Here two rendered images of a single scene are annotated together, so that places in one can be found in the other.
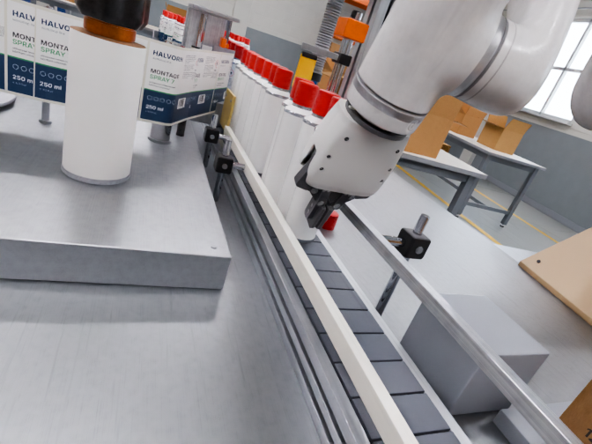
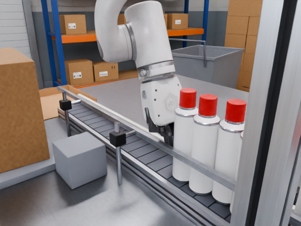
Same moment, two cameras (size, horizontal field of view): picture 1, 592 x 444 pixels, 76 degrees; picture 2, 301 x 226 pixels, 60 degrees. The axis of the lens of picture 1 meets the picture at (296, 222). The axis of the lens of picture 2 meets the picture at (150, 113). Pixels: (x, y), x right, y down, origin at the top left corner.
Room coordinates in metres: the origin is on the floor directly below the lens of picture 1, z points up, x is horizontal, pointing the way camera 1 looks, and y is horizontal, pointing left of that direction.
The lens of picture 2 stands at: (0.99, -0.20, 1.23)
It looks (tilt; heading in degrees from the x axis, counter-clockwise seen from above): 22 degrees down; 167
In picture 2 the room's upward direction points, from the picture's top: straight up
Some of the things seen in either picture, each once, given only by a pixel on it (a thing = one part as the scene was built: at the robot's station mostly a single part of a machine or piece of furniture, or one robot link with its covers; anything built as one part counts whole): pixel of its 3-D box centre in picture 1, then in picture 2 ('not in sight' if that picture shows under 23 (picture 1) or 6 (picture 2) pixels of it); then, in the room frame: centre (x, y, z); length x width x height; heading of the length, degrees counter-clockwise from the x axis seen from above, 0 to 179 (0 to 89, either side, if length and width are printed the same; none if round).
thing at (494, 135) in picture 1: (499, 132); not in sight; (4.71, -1.88, 0.97); 0.44 x 0.42 x 0.37; 107
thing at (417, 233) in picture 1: (385, 270); (125, 151); (0.44, -0.13, 0.91); 0.07 x 0.03 x 0.17; 116
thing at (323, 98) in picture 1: (307, 159); (204, 145); (0.57, 0.01, 0.98); 0.05 x 0.05 x 0.20
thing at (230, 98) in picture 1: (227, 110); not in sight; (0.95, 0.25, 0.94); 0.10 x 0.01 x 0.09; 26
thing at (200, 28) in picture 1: (204, 67); not in sight; (1.04, 0.35, 1.01); 0.14 x 0.13 x 0.26; 26
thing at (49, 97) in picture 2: not in sight; (55, 100); (-0.20, -0.36, 0.85); 0.30 x 0.26 x 0.04; 26
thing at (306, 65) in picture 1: (304, 70); not in sight; (0.70, 0.07, 1.09); 0.03 x 0.01 x 0.06; 116
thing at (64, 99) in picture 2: not in sight; (73, 115); (0.17, -0.26, 0.91); 0.07 x 0.03 x 0.17; 116
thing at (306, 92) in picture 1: (289, 147); (230, 152); (0.61, 0.05, 0.98); 0.05 x 0.05 x 0.20
